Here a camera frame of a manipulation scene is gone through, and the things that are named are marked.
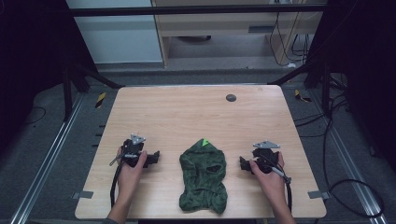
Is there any person's left hand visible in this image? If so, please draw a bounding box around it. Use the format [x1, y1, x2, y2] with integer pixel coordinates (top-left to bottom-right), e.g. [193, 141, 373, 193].
[116, 147, 149, 200]

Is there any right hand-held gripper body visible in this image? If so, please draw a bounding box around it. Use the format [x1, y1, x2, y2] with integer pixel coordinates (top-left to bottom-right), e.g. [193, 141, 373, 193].
[251, 140, 281, 175]

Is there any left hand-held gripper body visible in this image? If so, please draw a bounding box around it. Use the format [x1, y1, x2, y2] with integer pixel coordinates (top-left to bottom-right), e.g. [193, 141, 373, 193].
[120, 133, 151, 169]

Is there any person's right hand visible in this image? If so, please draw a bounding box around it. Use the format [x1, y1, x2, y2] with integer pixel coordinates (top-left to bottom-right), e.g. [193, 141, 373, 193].
[248, 151, 286, 203]

